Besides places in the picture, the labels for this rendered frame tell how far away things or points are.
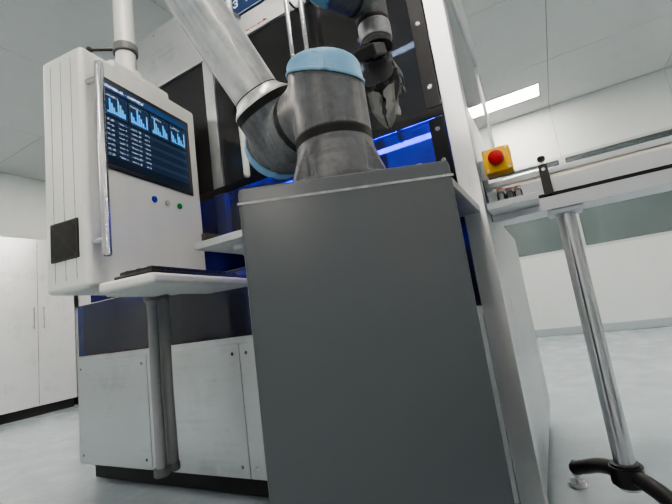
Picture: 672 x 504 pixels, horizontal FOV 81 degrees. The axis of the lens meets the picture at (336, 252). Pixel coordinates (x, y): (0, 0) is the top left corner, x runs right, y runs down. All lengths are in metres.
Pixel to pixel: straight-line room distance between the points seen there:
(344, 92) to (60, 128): 1.08
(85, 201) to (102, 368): 1.13
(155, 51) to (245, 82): 1.58
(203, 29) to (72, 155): 0.77
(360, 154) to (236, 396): 1.25
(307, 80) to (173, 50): 1.61
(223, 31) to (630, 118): 5.71
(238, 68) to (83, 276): 0.79
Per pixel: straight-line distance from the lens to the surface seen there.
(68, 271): 1.36
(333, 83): 0.60
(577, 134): 6.08
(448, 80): 1.34
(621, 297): 5.81
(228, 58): 0.74
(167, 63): 2.19
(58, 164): 1.47
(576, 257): 1.31
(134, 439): 2.14
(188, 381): 1.81
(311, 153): 0.56
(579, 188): 1.30
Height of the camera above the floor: 0.63
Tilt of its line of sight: 9 degrees up
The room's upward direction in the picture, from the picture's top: 8 degrees counter-clockwise
